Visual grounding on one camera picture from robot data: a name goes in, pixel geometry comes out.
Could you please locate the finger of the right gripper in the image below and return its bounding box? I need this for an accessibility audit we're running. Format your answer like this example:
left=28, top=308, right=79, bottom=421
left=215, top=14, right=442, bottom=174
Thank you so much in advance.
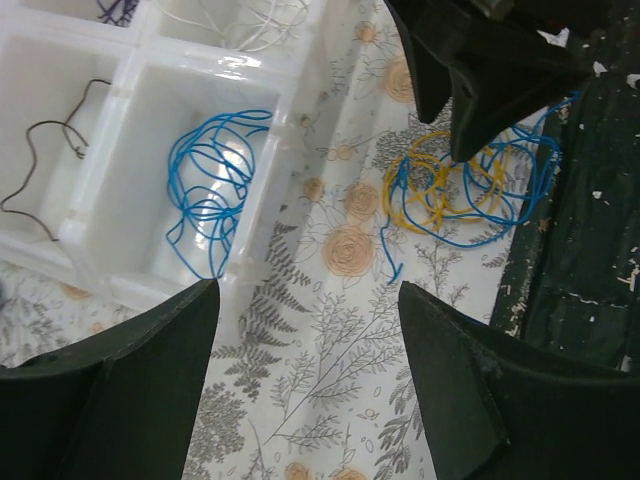
left=449, top=32, right=589, bottom=161
left=385, top=1, right=465, bottom=124

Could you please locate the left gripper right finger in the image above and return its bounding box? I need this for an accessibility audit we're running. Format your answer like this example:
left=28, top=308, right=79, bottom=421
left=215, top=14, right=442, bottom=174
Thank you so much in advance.
left=398, top=282, right=639, bottom=479

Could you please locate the yellow wire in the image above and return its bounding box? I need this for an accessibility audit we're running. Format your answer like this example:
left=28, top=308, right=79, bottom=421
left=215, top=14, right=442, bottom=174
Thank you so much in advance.
left=383, top=130, right=515, bottom=235

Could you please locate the brown wire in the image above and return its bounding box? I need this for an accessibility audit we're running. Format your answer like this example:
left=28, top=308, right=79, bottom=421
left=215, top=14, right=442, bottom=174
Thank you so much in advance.
left=0, top=78, right=112, bottom=242

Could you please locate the blue wire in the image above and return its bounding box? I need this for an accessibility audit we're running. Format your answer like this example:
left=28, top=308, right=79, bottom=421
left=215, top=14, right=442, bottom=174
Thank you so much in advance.
left=379, top=92, right=581, bottom=286
left=165, top=109, right=274, bottom=280

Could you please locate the white compartment tray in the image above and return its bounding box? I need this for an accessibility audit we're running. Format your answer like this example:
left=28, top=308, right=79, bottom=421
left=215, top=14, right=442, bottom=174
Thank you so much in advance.
left=1, top=1, right=346, bottom=316

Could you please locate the purple wire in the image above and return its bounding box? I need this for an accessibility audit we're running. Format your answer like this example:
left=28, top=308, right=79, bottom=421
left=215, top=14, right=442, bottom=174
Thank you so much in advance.
left=95, top=0, right=142, bottom=25

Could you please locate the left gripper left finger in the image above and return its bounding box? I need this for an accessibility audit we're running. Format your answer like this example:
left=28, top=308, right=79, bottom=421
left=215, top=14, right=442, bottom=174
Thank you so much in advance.
left=1, top=280, right=220, bottom=479

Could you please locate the white wire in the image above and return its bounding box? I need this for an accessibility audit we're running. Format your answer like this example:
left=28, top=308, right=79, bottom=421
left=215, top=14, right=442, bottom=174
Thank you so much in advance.
left=154, top=0, right=311, bottom=53

